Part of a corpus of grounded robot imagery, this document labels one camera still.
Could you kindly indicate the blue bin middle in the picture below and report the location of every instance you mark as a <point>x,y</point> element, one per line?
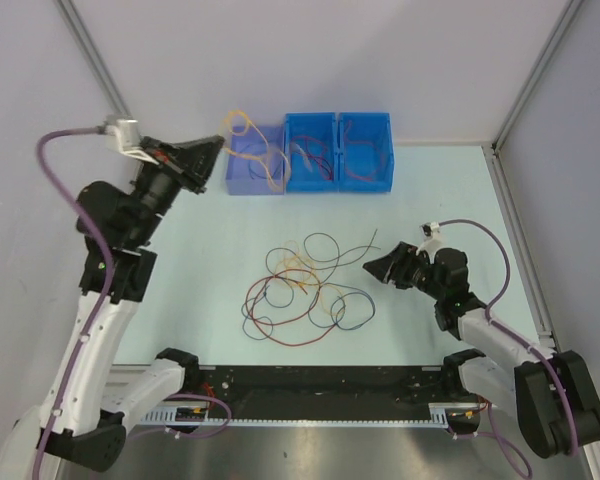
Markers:
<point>311,144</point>

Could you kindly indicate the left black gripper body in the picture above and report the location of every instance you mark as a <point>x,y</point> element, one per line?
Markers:
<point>162,183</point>

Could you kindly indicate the blue bin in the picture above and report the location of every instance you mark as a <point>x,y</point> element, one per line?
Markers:
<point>311,144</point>
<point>366,162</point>

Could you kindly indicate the left aluminium frame post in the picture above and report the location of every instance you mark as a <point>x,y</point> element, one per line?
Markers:
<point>91,54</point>

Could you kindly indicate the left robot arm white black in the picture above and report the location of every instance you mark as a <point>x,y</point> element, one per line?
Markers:
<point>76,424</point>

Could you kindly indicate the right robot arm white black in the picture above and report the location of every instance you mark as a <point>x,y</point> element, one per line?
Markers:
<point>549,394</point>

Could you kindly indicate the aluminium frame post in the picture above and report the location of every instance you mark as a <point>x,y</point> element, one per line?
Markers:
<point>91,54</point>
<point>541,65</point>

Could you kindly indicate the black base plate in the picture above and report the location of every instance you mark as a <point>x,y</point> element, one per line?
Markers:
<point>327,393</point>

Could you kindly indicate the right aluminium frame post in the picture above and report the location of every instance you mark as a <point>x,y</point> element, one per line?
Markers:
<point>541,65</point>

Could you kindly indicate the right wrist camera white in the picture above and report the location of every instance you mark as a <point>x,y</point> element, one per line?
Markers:
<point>432,238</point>

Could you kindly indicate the lavender plastic bin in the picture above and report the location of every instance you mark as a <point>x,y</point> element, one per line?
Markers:
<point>257,167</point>

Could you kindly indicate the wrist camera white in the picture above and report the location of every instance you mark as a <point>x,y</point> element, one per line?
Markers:
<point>123,136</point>
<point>432,238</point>

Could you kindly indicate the right aluminium table rail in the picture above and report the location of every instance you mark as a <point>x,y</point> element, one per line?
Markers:
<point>520,249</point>

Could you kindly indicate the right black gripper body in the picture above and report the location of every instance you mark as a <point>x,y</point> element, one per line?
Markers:
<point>415,271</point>

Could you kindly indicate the blue bin right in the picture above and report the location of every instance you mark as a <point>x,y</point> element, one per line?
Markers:
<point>366,162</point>

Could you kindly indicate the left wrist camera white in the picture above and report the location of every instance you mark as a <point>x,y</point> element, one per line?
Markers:
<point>123,136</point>

